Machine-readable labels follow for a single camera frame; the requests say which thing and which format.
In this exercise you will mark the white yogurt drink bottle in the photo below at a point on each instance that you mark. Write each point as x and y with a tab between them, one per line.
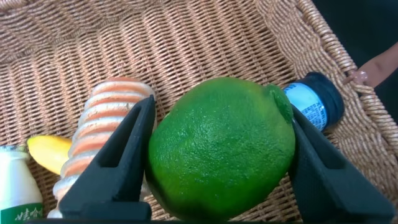
15	183

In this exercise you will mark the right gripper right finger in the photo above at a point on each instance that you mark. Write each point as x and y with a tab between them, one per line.
314	193

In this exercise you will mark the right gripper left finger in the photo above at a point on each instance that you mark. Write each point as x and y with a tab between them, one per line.
124	174

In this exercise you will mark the black tablecloth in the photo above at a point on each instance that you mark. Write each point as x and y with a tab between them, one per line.
367	25

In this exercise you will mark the green lime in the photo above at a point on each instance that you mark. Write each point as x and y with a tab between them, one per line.
220	149

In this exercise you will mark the clear bottle with dark cap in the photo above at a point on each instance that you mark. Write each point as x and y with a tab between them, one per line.
311	102

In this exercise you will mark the striped bread loaf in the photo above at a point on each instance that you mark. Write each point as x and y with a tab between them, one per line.
102	109

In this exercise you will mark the yellow banana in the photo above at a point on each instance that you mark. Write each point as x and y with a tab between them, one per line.
49	152

